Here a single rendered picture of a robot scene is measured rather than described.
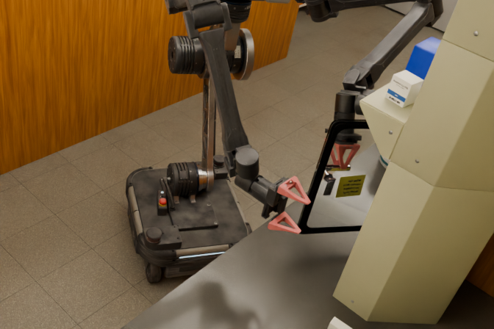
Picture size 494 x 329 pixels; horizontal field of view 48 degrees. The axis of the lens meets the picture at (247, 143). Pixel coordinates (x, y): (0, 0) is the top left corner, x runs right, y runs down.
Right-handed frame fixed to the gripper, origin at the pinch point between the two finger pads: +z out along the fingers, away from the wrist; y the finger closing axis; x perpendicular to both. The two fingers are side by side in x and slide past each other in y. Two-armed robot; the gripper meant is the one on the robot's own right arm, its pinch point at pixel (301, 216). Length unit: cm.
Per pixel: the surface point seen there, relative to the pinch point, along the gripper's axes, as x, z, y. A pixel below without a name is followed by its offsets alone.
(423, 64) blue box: 28.3, 5.2, 36.3
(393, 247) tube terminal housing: 8.9, 21.0, 0.0
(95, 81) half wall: 81, -184, -79
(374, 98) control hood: 12.7, 2.5, 30.8
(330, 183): 17.1, -2.6, 0.0
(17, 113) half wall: 32, -184, -83
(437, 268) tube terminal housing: 16.9, 30.9, -4.6
